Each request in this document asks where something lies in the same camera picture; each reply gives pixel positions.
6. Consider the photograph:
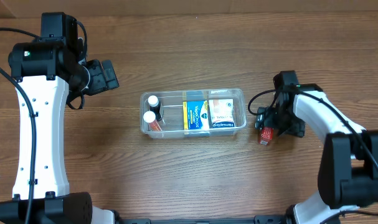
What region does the red medicine box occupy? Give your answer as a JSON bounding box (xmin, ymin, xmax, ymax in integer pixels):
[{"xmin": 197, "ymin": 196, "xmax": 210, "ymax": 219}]
[{"xmin": 258, "ymin": 127, "xmax": 273, "ymax": 146}]

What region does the black bottle white cap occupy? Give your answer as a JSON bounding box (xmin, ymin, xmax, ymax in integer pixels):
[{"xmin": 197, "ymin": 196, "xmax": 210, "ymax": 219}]
[{"xmin": 148, "ymin": 95, "xmax": 164, "ymax": 121}]

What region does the white Hansaplast plaster box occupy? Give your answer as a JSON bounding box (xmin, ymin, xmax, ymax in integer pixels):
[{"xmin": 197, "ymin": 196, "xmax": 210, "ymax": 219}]
[{"xmin": 209, "ymin": 99, "xmax": 235, "ymax": 128}]

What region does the orange tube white cap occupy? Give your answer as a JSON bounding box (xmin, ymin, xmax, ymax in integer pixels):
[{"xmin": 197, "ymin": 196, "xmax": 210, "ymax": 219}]
[{"xmin": 143, "ymin": 111, "xmax": 162, "ymax": 131}]

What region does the blue VapoDrops box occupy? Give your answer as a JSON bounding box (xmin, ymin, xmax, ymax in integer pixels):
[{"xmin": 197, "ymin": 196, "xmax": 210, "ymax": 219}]
[{"xmin": 182, "ymin": 100, "xmax": 209, "ymax": 130}]

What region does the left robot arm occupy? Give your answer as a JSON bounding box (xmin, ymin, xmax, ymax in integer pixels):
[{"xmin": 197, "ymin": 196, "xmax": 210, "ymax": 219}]
[{"xmin": 0, "ymin": 12, "xmax": 121, "ymax": 223}]

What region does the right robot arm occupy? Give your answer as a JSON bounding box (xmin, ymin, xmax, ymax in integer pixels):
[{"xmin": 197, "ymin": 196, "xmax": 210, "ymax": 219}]
[{"xmin": 254, "ymin": 70, "xmax": 378, "ymax": 224}]

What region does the clear plastic container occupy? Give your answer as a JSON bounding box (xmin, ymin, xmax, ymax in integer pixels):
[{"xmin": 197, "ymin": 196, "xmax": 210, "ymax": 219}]
[{"xmin": 140, "ymin": 88, "xmax": 247, "ymax": 139}]

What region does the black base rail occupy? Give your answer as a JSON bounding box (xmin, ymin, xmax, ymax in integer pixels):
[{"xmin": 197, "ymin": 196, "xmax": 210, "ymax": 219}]
[{"xmin": 116, "ymin": 215, "xmax": 292, "ymax": 224}]

